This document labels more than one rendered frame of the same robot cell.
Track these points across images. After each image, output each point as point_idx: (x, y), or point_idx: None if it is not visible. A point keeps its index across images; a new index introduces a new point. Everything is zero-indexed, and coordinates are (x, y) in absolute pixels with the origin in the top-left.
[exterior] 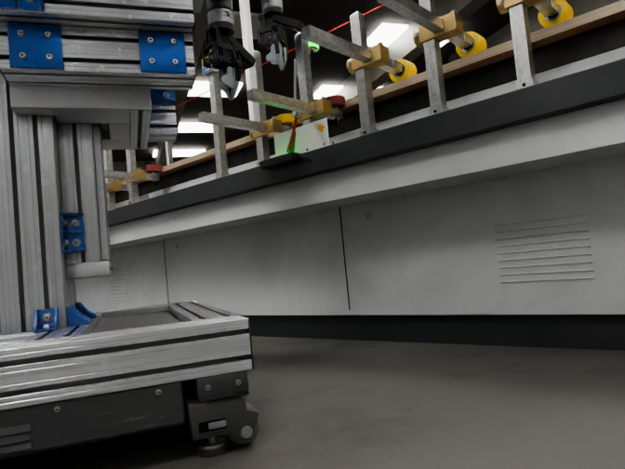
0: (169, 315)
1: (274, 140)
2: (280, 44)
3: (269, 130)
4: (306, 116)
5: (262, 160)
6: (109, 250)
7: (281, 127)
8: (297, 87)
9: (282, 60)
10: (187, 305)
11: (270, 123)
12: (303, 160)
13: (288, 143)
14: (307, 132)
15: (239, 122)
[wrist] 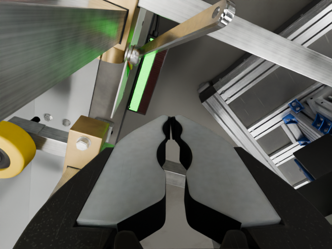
0: (267, 76)
1: (114, 111)
2: (231, 210)
3: (106, 135)
4: (137, 18)
5: (111, 129)
6: (322, 101)
7: (78, 121)
8: (160, 35)
9: (195, 122)
10: (254, 74)
11: (103, 139)
12: (150, 29)
13: (127, 73)
14: (140, 19)
15: (173, 166)
